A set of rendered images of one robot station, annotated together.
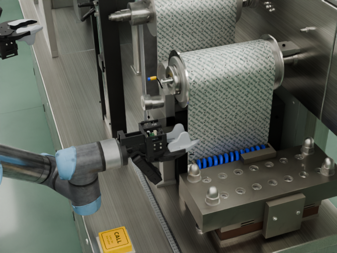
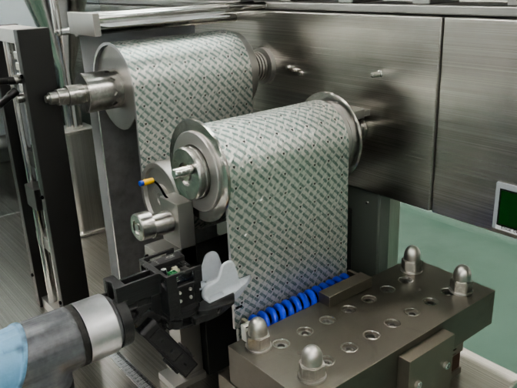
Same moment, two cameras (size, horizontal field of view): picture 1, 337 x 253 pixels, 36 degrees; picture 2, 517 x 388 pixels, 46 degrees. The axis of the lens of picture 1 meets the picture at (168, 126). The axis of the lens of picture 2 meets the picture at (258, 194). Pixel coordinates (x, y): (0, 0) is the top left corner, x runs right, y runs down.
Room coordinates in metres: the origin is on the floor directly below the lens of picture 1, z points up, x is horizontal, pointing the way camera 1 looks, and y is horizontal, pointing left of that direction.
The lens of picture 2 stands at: (0.35, 0.17, 1.51)
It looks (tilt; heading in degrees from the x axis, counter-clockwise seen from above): 20 degrees down; 340
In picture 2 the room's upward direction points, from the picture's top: 2 degrees counter-clockwise
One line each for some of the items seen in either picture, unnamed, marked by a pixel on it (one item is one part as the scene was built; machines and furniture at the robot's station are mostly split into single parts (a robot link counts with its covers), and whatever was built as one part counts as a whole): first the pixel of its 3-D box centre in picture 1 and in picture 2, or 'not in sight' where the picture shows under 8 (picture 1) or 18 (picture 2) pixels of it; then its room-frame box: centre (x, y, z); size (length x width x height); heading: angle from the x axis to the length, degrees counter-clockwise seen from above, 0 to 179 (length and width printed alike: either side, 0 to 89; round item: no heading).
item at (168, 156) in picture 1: (168, 152); (203, 306); (1.04, 0.00, 1.09); 0.09 x 0.05 x 0.02; 107
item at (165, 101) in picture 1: (161, 138); (173, 295); (1.16, 0.02, 1.05); 0.06 x 0.05 x 0.31; 108
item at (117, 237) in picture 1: (115, 241); not in sight; (0.91, 0.14, 0.91); 0.07 x 0.07 x 0.02; 18
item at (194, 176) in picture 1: (194, 171); (258, 332); (1.01, -0.06, 1.05); 0.04 x 0.04 x 0.04
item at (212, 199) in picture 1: (212, 194); (311, 360); (0.92, -0.10, 1.05); 0.04 x 0.04 x 0.04
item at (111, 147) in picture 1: (111, 153); (95, 326); (1.02, 0.14, 1.11); 0.08 x 0.05 x 0.08; 18
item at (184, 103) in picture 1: (178, 79); (198, 170); (1.14, -0.03, 1.25); 0.15 x 0.01 x 0.15; 18
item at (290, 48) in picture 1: (285, 47); (347, 112); (1.23, -0.31, 1.28); 0.06 x 0.05 x 0.02; 108
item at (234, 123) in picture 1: (229, 127); (292, 248); (1.12, -0.16, 1.11); 0.23 x 0.01 x 0.18; 108
